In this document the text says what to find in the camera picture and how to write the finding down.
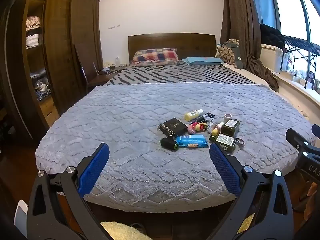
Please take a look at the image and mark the black box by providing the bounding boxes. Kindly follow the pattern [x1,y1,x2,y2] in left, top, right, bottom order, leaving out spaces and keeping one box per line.
[159,117,188,140]

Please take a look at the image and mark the white storage box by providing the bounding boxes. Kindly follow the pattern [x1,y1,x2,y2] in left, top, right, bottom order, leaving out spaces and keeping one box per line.
[261,44,284,73]

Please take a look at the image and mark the large green labelled bottle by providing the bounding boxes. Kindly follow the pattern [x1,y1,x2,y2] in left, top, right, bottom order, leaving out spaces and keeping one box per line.
[221,119,240,137]
[209,133,237,153]

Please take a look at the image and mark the pale yellow bottle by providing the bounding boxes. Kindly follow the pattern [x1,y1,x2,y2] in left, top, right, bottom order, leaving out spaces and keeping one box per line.
[184,109,204,120]

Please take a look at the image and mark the window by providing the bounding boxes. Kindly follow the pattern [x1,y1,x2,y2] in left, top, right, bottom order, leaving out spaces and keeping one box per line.
[255,0,320,49]

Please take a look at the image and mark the black foil wrapper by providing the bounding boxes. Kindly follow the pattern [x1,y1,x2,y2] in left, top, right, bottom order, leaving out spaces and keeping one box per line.
[202,112,215,124]

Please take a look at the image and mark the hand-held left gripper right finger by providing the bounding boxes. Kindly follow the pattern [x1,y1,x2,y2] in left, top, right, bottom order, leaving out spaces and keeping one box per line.
[209,142,294,240]

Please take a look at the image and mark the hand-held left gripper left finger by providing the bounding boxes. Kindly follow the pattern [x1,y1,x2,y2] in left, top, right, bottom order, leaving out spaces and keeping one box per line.
[26,142,118,240]

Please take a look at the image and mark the pile of mixed clothes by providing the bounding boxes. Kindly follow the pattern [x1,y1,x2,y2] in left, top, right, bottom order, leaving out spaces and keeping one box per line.
[30,74,52,102]

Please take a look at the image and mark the blue pillow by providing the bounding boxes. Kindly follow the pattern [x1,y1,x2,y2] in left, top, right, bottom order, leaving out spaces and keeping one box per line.
[180,56,225,66]

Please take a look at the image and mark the white charger cables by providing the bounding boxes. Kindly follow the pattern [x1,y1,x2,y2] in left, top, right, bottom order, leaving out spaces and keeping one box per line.
[99,64,125,76]

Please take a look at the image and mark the log print cushion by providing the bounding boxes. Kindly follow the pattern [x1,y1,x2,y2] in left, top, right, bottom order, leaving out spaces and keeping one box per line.
[216,39,244,69]

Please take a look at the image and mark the wooden wardrobe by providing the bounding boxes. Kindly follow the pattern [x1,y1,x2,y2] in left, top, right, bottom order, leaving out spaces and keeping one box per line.
[0,0,103,140]

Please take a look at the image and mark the blue snack packet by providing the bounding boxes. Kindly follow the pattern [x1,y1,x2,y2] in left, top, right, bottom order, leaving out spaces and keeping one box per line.
[175,134,209,148]

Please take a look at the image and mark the wooden chair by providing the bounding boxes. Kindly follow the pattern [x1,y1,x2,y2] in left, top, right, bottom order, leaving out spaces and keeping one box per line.
[74,44,118,93]

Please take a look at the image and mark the person's right hand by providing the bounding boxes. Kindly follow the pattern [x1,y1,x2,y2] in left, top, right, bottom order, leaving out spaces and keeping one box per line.
[299,180,320,222]

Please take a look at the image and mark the clear plastic wrapper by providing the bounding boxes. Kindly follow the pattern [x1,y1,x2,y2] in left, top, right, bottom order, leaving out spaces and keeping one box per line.
[206,120,225,135]

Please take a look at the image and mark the white flat object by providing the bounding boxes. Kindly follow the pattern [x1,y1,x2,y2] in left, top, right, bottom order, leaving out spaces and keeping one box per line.
[14,200,28,238]

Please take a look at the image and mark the grey fluffy blanket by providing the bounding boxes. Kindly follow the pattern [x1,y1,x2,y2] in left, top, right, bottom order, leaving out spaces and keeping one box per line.
[35,82,317,213]

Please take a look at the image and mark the pink folded clothes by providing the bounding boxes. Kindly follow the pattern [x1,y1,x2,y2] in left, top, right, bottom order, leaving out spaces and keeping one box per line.
[26,16,42,29]

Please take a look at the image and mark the black drying rack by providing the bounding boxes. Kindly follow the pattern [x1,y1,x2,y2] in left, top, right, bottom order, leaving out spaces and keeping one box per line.
[277,34,320,89]

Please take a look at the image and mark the white folded clothes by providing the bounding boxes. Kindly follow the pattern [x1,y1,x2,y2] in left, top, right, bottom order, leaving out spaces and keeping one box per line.
[26,34,40,48]

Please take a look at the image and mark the colourful plush toy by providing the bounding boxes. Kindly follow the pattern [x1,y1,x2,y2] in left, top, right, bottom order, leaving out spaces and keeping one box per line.
[188,121,208,134]

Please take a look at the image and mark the wooden headboard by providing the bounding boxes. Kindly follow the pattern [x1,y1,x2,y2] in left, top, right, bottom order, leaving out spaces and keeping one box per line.
[128,33,217,65]

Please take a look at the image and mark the black jacket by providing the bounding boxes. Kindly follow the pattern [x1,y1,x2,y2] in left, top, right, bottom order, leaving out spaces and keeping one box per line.
[259,24,285,50]

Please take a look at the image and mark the plaid pillow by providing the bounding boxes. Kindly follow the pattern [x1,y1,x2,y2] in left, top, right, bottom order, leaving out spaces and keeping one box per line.
[130,48,180,67]

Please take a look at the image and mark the yellow fluffy rug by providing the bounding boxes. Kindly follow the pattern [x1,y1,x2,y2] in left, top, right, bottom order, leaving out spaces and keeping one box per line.
[100,217,253,240]

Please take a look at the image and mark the small dark green bottle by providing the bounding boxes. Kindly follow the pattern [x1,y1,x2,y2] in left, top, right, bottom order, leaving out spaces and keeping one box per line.
[160,137,178,152]

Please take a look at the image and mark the brown curtain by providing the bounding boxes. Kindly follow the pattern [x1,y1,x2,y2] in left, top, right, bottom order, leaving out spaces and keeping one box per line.
[220,0,279,92]

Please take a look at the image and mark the black striped bedsheet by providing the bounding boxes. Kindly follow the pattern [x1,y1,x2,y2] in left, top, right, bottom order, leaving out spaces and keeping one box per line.
[104,61,257,85]

